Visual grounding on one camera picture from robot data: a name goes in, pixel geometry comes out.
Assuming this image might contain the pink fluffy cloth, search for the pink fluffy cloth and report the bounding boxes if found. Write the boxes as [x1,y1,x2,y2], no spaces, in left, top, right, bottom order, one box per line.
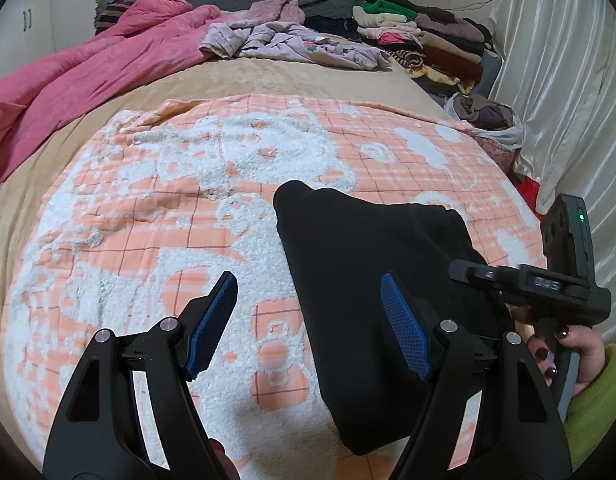
[248,0,306,26]

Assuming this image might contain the white wardrobe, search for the white wardrobe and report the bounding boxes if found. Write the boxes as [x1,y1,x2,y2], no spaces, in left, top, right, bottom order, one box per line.
[0,0,56,56]

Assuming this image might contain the person's right forearm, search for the person's right forearm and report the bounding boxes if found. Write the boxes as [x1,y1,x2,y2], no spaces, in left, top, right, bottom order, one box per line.
[562,344,616,468]

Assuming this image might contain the pink quilt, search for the pink quilt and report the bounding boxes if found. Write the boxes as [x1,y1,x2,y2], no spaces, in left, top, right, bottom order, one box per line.
[0,0,239,198]

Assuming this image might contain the white plastic bag with clothes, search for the white plastic bag with clothes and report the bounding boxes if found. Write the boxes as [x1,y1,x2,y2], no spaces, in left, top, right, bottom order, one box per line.
[443,91,526,150]

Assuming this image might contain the grey-blue cushion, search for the grey-blue cushion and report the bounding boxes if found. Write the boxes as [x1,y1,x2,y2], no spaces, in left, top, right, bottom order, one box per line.
[480,50,503,96]

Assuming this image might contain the stack of folded clothes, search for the stack of folded clothes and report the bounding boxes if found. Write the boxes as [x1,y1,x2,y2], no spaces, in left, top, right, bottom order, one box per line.
[352,0,494,96]

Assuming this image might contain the pink floral cloth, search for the pink floral cloth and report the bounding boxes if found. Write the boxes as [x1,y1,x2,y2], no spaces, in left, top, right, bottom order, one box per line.
[480,137,521,176]

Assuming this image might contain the dark striped cloth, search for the dark striped cloth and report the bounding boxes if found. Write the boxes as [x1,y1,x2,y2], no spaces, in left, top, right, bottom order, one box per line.
[97,0,134,31]

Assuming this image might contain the dark navy cloth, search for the dark navy cloth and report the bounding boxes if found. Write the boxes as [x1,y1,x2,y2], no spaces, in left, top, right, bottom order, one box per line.
[305,15,361,41]

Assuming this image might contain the person's left hand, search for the person's left hand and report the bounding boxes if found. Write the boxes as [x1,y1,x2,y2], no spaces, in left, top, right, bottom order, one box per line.
[207,437,243,480]

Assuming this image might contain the person's right hand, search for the person's right hand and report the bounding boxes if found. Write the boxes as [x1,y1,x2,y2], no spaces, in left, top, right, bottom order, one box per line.
[510,305,608,398]

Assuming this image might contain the beige bed sheet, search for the beige bed sheet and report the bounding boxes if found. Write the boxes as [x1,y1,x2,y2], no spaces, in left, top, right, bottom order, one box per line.
[0,35,453,311]

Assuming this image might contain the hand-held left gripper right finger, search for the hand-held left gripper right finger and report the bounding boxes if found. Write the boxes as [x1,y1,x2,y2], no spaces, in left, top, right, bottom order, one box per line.
[380,272,573,480]

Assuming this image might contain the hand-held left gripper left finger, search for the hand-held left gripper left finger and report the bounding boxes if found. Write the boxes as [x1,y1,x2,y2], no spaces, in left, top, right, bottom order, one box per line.
[42,270,239,480]

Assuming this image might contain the black sweater with orange cuffs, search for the black sweater with orange cuffs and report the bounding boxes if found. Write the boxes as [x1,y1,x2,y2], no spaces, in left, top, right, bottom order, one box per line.
[274,180,511,457]

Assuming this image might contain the white curtain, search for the white curtain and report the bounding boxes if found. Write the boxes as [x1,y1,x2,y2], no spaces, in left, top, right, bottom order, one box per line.
[488,0,616,341]

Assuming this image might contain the orange checked fleece blanket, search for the orange checked fleece blanket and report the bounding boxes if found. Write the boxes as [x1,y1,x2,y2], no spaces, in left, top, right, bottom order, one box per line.
[0,94,556,480]

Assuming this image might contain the lilac crumpled clothes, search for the lilac crumpled clothes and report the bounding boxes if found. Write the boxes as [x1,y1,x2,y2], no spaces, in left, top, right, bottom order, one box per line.
[200,20,393,72]

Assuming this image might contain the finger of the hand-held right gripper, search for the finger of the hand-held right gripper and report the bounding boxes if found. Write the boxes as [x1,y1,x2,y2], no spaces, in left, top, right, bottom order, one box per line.
[448,258,521,287]

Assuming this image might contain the red cloth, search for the red cloth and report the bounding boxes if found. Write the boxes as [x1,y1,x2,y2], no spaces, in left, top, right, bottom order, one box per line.
[515,175,543,211]

